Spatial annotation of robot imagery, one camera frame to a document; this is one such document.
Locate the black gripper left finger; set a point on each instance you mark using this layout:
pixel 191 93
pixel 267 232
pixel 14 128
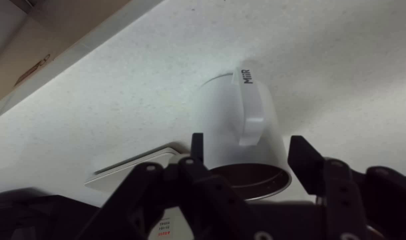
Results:
pixel 210 208

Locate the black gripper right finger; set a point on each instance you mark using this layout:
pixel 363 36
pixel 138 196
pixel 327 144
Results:
pixel 358 205

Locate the white mug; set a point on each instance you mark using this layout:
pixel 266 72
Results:
pixel 235 116

